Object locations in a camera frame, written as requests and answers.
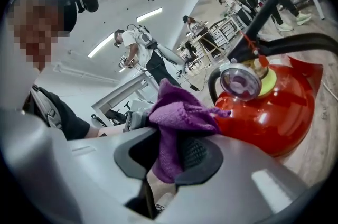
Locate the black office chair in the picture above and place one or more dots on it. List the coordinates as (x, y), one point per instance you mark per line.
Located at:
(116, 116)

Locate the red fire extinguisher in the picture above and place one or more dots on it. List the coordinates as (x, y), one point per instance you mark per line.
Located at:
(269, 117)

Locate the long ceiling light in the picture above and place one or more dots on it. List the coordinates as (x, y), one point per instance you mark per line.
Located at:
(149, 14)
(101, 44)

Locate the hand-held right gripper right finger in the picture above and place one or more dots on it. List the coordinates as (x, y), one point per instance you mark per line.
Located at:
(237, 186)

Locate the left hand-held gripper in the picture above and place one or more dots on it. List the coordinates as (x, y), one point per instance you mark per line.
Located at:
(136, 120)

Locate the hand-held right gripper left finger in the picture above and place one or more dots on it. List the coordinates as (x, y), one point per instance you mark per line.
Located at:
(66, 178)

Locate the wooden table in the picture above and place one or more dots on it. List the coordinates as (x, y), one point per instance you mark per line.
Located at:
(204, 42)

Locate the person's black shirt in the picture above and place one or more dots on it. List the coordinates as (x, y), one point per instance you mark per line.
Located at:
(71, 122)

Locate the person's left forearm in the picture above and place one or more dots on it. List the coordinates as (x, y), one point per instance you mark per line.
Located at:
(111, 132)

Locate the black power adapter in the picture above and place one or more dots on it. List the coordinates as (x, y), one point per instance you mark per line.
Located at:
(195, 87)

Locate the person's head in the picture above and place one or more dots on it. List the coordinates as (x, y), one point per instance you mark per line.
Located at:
(39, 24)

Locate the purple cloth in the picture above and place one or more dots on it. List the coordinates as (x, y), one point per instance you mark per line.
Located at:
(179, 117)

